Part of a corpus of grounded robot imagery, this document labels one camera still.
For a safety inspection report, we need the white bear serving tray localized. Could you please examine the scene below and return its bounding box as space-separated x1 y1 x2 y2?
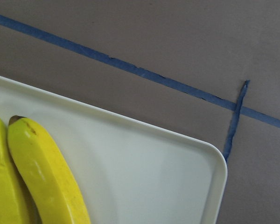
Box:
0 76 227 224

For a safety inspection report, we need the yellow banana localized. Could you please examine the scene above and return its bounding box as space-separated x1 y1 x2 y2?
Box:
7 115 91 224

